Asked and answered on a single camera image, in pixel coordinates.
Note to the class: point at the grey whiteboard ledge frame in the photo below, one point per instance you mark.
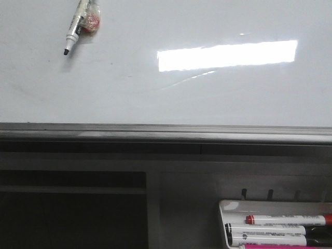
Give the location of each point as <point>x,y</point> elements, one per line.
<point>165,139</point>

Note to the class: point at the black capped white marker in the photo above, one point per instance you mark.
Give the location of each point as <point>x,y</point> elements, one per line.
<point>296,240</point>
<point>276,230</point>

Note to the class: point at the white marker tray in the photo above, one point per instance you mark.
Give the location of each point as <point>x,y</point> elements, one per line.
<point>235,211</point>

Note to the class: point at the white whiteboard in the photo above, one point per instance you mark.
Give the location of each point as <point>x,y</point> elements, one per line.
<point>250,63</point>

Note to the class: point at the pink marker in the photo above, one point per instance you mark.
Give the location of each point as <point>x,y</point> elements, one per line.
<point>249,246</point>

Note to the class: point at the upper black capped white marker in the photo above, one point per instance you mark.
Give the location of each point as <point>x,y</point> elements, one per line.
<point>276,230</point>

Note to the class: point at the lower black capped white marker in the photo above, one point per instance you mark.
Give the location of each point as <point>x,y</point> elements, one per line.
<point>296,240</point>

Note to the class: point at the red capped white marker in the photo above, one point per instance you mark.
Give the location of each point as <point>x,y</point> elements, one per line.
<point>304,220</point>

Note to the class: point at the white black dry-erase marker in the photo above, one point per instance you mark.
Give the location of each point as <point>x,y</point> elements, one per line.
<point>76,25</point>

